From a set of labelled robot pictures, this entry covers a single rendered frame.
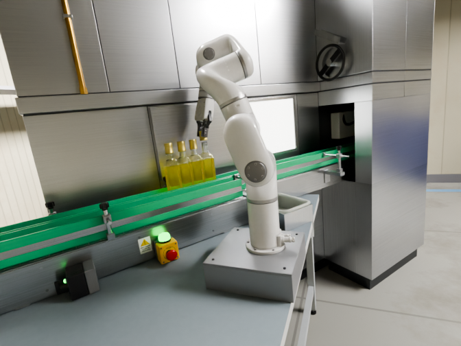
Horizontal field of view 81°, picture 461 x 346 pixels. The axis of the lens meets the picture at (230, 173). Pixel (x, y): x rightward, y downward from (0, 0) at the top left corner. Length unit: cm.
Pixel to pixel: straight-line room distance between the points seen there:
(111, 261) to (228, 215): 49
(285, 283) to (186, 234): 50
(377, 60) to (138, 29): 126
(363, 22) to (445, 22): 292
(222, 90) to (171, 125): 59
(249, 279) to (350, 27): 151
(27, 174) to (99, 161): 234
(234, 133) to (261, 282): 41
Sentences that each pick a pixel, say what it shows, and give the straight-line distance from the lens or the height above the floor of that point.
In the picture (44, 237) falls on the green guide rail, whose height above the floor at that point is 94.
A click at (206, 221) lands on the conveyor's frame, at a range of 115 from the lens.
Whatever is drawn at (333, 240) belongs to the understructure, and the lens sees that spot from 217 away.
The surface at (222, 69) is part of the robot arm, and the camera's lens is 84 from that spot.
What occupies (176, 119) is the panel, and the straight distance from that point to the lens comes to 134.
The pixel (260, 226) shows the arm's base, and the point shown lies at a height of 92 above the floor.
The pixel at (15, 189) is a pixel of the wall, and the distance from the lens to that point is 355.
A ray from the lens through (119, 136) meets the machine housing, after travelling 130.
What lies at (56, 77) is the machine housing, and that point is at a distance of 130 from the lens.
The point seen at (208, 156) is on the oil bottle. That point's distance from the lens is 125.
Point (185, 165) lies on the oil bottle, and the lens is 120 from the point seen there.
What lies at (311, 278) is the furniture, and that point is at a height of 25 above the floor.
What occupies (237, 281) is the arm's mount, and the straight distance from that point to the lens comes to 83.
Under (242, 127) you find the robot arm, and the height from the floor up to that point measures 122.
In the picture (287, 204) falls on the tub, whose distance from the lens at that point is 136.
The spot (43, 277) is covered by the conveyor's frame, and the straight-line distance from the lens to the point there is 108.
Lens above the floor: 126
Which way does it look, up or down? 12 degrees down
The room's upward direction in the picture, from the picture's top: 6 degrees counter-clockwise
